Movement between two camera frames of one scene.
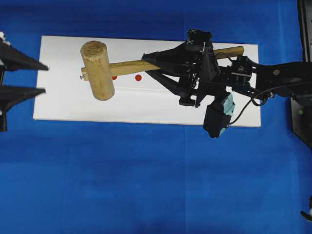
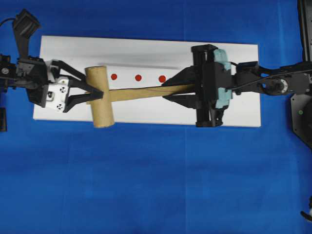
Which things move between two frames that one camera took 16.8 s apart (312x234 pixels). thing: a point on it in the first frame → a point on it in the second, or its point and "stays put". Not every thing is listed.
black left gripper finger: (12, 59) → (57, 66)
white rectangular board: (142, 98) stays put
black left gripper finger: (9, 95) → (72, 100)
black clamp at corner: (308, 216) stays put
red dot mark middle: (138, 77) stays put
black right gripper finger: (182, 54) → (185, 77)
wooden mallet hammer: (99, 74) → (97, 76)
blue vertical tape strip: (64, 177) stays put
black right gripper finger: (172, 82) → (187, 100)
